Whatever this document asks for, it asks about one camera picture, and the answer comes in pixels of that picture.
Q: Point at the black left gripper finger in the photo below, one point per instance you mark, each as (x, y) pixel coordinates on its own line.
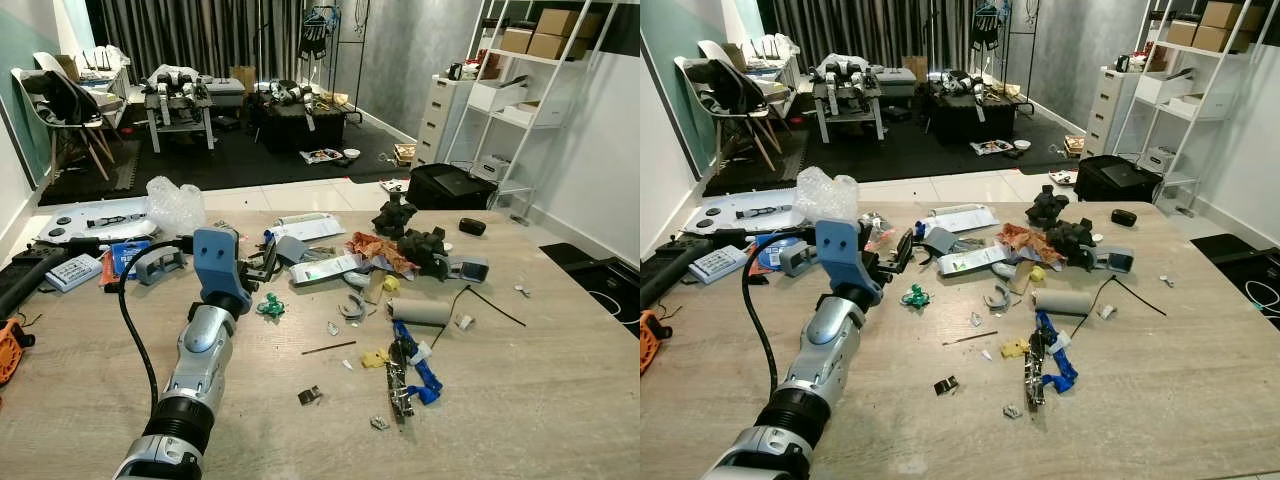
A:
(254, 252)
(273, 262)
(884, 244)
(904, 250)

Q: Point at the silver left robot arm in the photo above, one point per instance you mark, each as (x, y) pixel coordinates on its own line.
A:
(198, 365)
(828, 350)

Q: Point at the small green plastic piece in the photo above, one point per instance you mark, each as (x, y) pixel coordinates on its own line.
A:
(271, 307)
(915, 296)

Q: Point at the white and green packet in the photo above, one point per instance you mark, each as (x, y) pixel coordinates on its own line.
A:
(972, 260)
(325, 270)

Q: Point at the flat white paper box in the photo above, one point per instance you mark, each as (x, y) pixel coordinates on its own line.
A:
(312, 226)
(962, 218)

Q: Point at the clear bubble wrap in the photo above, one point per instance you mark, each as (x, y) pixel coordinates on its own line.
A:
(826, 196)
(176, 206)

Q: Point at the grey curved plastic piece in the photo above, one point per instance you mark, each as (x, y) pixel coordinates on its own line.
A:
(997, 298)
(352, 308)

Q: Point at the thin black stick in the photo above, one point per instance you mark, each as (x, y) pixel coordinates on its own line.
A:
(970, 338)
(330, 348)

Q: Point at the crumpled orange wrapper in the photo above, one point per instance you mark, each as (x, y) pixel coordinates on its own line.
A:
(378, 250)
(1022, 240)

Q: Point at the blue packet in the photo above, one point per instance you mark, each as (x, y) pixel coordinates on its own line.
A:
(772, 254)
(128, 256)

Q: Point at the colourful magazine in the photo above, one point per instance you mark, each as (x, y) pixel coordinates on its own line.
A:
(322, 156)
(990, 147)

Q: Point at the small yellow ball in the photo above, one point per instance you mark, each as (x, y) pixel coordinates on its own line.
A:
(1036, 274)
(391, 284)

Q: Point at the small black plastic part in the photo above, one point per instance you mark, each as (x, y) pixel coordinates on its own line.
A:
(1047, 206)
(396, 216)

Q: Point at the low black table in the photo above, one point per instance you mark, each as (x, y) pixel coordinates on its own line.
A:
(300, 125)
(965, 115)

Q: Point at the small black scrap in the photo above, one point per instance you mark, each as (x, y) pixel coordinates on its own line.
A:
(310, 396)
(946, 385)

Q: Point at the small yellow plastic piece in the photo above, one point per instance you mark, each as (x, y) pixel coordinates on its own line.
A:
(376, 358)
(1015, 348)

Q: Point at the white flat device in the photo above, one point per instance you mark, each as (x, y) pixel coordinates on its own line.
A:
(90, 226)
(735, 214)

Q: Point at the large black plastic part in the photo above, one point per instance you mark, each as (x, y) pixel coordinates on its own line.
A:
(426, 250)
(1072, 242)

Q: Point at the grey cardboard tube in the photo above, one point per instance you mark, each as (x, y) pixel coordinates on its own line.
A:
(1064, 302)
(420, 312)

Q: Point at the white keypad remote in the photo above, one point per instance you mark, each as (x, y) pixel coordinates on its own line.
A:
(74, 272)
(717, 264)

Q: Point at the grey stand with robot arms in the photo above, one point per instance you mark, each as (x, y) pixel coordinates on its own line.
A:
(848, 85)
(180, 95)

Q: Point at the white chair with wooden legs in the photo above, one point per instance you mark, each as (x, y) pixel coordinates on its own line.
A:
(758, 105)
(92, 115)

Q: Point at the small silver foil scrap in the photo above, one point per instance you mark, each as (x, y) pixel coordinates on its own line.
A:
(380, 423)
(1013, 411)

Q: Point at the grey box with dark window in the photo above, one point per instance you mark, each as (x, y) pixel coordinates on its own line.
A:
(470, 268)
(1116, 260)

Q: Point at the black oval case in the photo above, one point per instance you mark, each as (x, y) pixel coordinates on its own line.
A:
(472, 226)
(1123, 217)

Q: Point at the long black tool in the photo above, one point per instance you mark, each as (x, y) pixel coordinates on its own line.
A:
(672, 270)
(30, 275)

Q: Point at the dark striped curtain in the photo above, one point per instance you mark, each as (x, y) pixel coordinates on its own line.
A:
(880, 28)
(200, 35)

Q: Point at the white drawer cabinet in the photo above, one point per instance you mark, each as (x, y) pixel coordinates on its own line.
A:
(438, 120)
(1105, 112)

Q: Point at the black coat stand with clothes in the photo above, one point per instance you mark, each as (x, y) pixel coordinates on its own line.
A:
(318, 35)
(988, 25)

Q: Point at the black bag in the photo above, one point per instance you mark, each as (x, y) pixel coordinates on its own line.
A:
(58, 95)
(722, 85)

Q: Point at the orange and black tool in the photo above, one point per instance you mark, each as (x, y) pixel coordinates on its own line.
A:
(652, 342)
(10, 350)

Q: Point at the black mat with white rings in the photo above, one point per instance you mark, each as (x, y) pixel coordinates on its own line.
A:
(600, 285)
(1245, 275)

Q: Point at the white ladder shelf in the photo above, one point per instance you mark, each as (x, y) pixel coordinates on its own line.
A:
(1190, 100)
(520, 110)

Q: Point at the brown cardboard boxes stack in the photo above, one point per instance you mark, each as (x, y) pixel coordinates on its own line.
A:
(550, 35)
(1220, 28)

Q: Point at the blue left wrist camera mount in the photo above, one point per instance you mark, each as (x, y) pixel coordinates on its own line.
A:
(216, 258)
(840, 250)

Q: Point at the grey plastic bracket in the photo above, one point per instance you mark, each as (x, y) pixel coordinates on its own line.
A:
(797, 258)
(160, 266)

